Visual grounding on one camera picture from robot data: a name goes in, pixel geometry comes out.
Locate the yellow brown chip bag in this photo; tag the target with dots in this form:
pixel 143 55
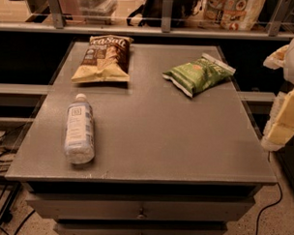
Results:
pixel 105 60

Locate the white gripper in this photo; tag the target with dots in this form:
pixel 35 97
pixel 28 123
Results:
pixel 280 125

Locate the clear plastic container on shelf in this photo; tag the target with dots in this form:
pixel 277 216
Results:
pixel 97 11

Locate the metal shelf rail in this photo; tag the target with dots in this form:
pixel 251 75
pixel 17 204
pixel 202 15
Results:
pixel 274 22

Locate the green chip bag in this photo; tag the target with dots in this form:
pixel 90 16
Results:
pixel 199 75

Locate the printed snack bag on shelf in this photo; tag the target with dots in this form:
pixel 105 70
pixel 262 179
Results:
pixel 234 15

